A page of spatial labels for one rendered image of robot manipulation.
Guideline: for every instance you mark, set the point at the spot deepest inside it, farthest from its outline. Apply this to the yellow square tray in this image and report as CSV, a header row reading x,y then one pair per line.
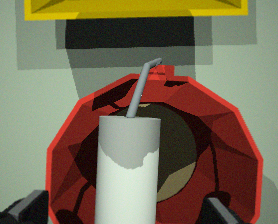
x,y
88,9

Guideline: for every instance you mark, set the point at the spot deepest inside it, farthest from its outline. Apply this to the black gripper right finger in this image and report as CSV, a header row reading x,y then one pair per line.
x,y
214,212

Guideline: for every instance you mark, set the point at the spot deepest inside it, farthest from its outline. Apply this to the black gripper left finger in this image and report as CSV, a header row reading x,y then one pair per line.
x,y
34,207

